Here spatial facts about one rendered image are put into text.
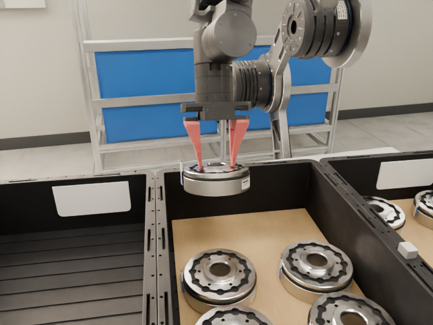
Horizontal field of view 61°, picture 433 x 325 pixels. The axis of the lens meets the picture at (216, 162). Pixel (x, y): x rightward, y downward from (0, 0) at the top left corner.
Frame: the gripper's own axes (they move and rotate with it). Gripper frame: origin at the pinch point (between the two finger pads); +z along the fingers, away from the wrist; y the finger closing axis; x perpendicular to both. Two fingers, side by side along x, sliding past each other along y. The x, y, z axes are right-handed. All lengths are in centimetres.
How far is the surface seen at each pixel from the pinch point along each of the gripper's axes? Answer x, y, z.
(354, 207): -6.4, 19.5, 6.8
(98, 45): 162, -44, -47
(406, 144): 232, 193, 24
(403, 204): 10.2, 38.7, 11.7
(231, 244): 2.7, 2.4, 14.5
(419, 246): -1.6, 33.7, 15.6
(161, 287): -17.9, -8.7, 10.8
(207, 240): 4.4, -1.5, 14.0
